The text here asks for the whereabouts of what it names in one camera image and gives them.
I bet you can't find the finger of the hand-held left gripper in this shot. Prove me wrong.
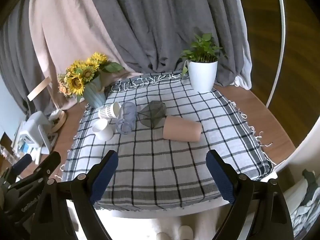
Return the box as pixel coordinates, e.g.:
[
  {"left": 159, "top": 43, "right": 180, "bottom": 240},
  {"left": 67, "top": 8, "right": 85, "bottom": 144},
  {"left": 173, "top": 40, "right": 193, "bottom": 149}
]
[
  {"left": 5, "top": 154, "right": 33, "bottom": 180},
  {"left": 10, "top": 151, "right": 62, "bottom": 193}
]

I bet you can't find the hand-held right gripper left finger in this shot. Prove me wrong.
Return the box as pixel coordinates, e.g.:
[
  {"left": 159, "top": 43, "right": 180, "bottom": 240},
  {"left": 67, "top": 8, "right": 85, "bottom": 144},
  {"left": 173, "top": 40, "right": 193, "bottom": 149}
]
[{"left": 31, "top": 150, "right": 119, "bottom": 240}]

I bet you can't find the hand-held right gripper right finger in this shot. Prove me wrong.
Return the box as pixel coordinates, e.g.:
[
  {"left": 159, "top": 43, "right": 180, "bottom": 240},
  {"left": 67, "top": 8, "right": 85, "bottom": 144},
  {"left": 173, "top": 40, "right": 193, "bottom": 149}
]
[{"left": 205, "top": 149, "right": 294, "bottom": 240}]

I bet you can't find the pink cup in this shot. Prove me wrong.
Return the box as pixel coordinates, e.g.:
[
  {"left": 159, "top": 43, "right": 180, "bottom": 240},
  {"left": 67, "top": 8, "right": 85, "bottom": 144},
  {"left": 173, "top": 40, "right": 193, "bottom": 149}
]
[{"left": 162, "top": 115, "right": 202, "bottom": 142}]

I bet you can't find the plain white cup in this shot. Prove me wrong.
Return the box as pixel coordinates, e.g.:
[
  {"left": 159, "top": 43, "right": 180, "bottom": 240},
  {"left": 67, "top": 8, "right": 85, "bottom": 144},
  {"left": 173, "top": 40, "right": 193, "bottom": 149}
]
[{"left": 92, "top": 119, "right": 114, "bottom": 141}]

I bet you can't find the clear glass cup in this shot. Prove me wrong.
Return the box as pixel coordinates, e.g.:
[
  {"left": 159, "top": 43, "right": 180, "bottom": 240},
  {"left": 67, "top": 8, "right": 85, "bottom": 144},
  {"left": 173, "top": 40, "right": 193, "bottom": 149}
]
[{"left": 116, "top": 102, "right": 138, "bottom": 133}]

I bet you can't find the white patterned cup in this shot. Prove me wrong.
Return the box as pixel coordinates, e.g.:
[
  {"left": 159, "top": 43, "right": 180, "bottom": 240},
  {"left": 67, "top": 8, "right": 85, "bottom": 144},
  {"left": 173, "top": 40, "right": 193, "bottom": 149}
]
[{"left": 97, "top": 102, "right": 122, "bottom": 119}]

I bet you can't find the dark green glass cup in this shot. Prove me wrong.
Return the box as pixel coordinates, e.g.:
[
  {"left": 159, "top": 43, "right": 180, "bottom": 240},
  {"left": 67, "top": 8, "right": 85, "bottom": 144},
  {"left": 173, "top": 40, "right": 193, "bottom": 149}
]
[{"left": 138, "top": 101, "right": 167, "bottom": 128}]

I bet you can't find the white box device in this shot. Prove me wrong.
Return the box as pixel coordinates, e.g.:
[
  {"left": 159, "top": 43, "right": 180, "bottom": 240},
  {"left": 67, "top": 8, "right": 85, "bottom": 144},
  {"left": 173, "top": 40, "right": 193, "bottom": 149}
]
[{"left": 19, "top": 111, "right": 52, "bottom": 156}]

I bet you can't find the checkered cloth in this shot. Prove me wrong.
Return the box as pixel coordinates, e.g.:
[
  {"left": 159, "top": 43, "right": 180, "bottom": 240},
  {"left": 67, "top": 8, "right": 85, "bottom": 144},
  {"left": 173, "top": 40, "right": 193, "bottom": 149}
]
[{"left": 61, "top": 74, "right": 275, "bottom": 210}]

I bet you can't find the white slipper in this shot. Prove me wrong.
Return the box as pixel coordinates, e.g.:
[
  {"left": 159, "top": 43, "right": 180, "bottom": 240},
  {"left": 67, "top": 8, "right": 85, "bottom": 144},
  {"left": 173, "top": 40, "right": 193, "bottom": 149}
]
[{"left": 178, "top": 225, "right": 194, "bottom": 240}]

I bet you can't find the wooden bar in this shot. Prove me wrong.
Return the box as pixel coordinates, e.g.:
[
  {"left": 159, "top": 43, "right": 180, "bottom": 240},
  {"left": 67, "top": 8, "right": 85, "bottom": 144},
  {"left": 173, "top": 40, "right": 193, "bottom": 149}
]
[{"left": 27, "top": 77, "right": 52, "bottom": 101}]

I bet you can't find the blue ribbed vase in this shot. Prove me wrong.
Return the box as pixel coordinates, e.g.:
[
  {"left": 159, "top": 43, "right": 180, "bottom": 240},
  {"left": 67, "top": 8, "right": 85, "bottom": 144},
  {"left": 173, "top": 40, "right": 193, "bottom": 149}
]
[{"left": 82, "top": 76, "right": 107, "bottom": 109}]

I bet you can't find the patterned clothing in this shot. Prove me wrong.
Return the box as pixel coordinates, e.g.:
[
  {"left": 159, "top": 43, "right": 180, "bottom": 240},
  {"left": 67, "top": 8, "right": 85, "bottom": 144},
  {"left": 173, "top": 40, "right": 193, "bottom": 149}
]
[{"left": 290, "top": 169, "right": 320, "bottom": 233}]

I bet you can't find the sunflower bouquet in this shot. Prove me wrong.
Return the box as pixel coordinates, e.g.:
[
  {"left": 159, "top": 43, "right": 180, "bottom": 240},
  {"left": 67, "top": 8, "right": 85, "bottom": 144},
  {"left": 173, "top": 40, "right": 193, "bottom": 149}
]
[{"left": 57, "top": 52, "right": 125, "bottom": 98}]

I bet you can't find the white plant pot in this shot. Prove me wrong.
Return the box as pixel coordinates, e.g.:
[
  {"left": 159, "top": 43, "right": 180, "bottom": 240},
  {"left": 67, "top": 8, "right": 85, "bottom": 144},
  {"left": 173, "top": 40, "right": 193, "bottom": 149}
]
[{"left": 187, "top": 59, "right": 218, "bottom": 93}]

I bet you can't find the green leafy plant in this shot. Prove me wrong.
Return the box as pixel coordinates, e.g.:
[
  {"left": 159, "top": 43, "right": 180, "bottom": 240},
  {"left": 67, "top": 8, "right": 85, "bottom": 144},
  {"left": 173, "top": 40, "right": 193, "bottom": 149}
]
[{"left": 180, "top": 33, "right": 228, "bottom": 76}]

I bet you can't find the beige curtain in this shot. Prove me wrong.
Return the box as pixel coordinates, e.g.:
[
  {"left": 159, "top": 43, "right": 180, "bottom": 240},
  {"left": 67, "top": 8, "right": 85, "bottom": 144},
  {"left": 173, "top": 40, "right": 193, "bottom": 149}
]
[{"left": 29, "top": 0, "right": 143, "bottom": 110}]

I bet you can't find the white hoop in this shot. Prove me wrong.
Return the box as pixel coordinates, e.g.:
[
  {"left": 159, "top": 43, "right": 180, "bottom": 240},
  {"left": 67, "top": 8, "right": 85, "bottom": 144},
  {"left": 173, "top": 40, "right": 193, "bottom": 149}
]
[{"left": 266, "top": 0, "right": 286, "bottom": 108}]

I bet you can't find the grey curtain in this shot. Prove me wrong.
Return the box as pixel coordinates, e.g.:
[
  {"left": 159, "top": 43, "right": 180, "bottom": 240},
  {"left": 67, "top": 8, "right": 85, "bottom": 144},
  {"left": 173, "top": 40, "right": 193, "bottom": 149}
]
[{"left": 0, "top": 0, "right": 252, "bottom": 117}]

